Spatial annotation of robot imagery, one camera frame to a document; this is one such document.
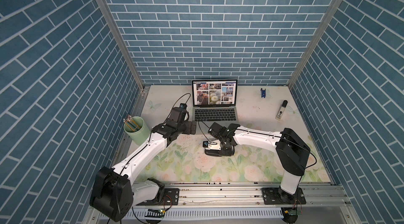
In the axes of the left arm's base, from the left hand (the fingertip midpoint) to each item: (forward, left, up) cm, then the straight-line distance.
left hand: (191, 123), depth 84 cm
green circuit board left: (-38, +15, -17) cm, 45 cm away
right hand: (-9, -18, -12) cm, 23 cm away
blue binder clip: (+34, -50, -11) cm, 61 cm away
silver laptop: (+23, -13, -8) cm, 28 cm away
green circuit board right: (-38, -48, -13) cm, 63 cm away
